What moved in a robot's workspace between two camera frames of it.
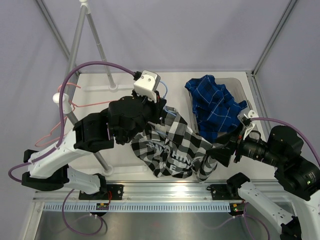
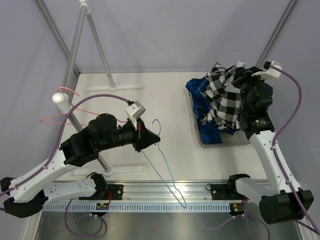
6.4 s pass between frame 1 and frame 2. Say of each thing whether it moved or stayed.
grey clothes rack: stayed
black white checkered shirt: moved
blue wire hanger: moved
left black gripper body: moved
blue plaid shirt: stayed
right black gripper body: moved
